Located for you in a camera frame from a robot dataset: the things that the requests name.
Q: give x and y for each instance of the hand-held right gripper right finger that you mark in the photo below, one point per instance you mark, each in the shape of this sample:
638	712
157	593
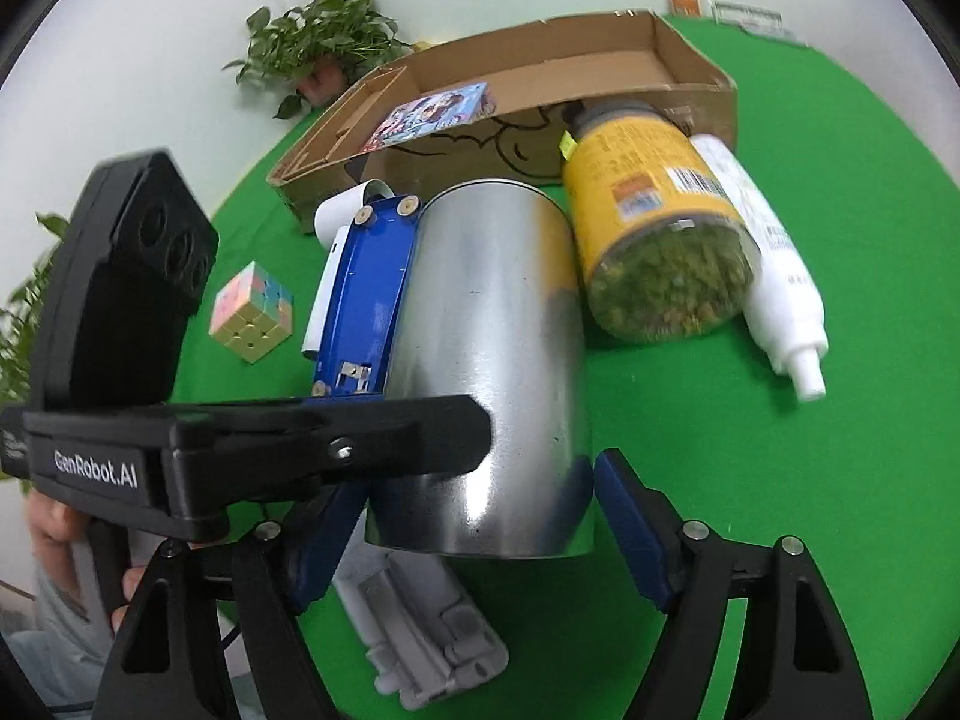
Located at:
630	532

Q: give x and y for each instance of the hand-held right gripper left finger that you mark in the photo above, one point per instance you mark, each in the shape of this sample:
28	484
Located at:
315	555

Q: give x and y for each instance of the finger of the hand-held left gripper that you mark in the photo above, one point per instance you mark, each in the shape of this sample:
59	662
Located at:
360	439

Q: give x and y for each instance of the blue bottle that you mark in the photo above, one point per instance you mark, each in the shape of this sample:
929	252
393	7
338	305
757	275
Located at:
367	292

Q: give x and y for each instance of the silver metal can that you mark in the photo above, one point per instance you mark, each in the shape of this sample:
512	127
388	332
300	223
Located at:
487	300

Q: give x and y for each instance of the white spray bottle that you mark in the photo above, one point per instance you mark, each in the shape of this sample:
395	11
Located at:
780	270

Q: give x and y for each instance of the cardboard box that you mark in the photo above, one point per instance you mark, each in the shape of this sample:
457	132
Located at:
465	154

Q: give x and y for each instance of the yellow label jar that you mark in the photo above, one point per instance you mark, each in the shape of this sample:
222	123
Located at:
637	195

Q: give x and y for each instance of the person's left forearm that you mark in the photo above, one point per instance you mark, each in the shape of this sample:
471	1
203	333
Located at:
67	637

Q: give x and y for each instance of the person's left hand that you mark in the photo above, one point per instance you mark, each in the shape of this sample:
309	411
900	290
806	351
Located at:
56	525

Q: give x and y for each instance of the leafy green plant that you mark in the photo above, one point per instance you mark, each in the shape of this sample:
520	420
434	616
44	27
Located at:
19	330

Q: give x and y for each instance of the white power adapter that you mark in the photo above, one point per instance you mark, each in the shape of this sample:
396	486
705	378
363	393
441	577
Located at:
427	615

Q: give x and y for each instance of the white handheld device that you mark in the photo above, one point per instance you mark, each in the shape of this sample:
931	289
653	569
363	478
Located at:
337	210

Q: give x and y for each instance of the potted green plant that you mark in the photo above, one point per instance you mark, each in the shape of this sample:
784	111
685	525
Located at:
322	37

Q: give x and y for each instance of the colourful picture card pack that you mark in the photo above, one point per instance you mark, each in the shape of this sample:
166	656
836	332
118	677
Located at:
427	112

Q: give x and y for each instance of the yellow packet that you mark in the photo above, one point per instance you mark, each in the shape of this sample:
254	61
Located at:
420	43

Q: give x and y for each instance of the white printed box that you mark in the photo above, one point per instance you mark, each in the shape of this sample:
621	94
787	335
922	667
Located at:
780	35
746	15

